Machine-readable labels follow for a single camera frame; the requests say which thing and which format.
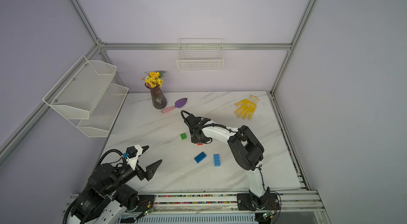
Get green square lego brick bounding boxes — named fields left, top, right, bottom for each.
left=180, top=133, right=188, bottom=140

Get dark blue long lego brick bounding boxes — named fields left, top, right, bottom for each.
left=194, top=152, right=207, bottom=164

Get light blue long lego brick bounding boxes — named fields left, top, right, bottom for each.
left=213, top=154, right=221, bottom=167

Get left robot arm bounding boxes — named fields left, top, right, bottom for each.
left=62, top=145, right=162, bottom=224

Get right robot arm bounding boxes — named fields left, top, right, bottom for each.
left=189, top=123, right=281, bottom=213

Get purple pink toy spatula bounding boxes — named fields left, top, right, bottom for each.
left=161, top=98, right=188, bottom=113

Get purple ribbed glass vase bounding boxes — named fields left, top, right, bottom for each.
left=145, top=83, right=167, bottom=110

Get yellow rubber glove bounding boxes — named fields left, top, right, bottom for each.
left=234, top=95, right=259, bottom=120

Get yellow flower bouquet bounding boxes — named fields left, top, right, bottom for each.
left=142, top=70, right=166, bottom=88

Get white mesh two-tier shelf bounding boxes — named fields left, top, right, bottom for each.
left=42, top=56, right=128, bottom=138

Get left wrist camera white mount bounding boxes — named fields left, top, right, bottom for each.
left=123, top=145, right=144, bottom=171

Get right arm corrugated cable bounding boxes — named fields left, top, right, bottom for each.
left=180, top=110, right=212, bottom=134

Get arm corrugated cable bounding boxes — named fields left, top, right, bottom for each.
left=180, top=110, right=212, bottom=134
left=95, top=149, right=125, bottom=169

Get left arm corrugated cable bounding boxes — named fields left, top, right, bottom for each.
left=95, top=149, right=125, bottom=169

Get white wire wall basket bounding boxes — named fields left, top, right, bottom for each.
left=177, top=38, right=224, bottom=72

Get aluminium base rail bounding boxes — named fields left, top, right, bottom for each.
left=65, top=188, right=328, bottom=224

